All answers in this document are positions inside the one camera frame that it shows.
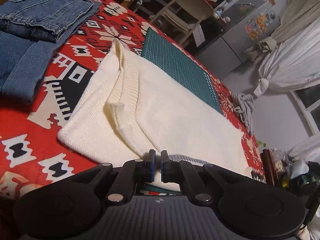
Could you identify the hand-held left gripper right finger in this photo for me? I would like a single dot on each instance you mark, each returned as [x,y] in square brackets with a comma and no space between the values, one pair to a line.
[164,167]

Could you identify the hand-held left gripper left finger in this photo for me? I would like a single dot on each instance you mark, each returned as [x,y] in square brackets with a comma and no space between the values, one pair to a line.
[152,166]

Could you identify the white knit vest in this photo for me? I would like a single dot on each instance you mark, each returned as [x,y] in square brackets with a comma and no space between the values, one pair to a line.
[175,120]

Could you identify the small green plant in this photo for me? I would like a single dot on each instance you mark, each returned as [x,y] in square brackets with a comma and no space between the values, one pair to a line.
[261,143]

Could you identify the grey garment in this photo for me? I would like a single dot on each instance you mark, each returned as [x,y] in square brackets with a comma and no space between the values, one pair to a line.
[246,107]

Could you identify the green cutting mat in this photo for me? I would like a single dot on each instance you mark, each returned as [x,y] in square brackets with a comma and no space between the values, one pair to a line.
[180,65]

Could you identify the wooden nightstand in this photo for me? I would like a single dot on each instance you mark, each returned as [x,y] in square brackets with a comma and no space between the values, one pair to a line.
[268,167]

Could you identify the red patterned blanket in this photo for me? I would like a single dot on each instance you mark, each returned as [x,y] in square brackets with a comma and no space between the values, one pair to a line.
[25,140]

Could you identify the grey refrigerator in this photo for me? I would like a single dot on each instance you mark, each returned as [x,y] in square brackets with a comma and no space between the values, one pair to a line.
[225,45]

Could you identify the long white curtain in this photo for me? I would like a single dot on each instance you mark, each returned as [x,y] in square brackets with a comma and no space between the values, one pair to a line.
[307,147]

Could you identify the window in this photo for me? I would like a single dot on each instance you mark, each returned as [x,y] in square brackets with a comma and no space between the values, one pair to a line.
[308,105]

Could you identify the beige tote bag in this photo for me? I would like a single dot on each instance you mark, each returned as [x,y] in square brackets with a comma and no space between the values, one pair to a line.
[265,46]

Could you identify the beige chair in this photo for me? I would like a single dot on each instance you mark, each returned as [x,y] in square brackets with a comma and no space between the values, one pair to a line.
[195,5]

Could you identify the knotted white curtain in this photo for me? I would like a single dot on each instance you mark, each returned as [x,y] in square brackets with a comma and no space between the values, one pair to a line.
[295,62]

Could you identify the group of fridge magnets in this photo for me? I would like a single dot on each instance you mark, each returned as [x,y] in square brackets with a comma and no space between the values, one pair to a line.
[260,25]

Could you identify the blue jeans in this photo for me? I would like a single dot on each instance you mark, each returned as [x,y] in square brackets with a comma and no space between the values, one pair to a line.
[30,30]

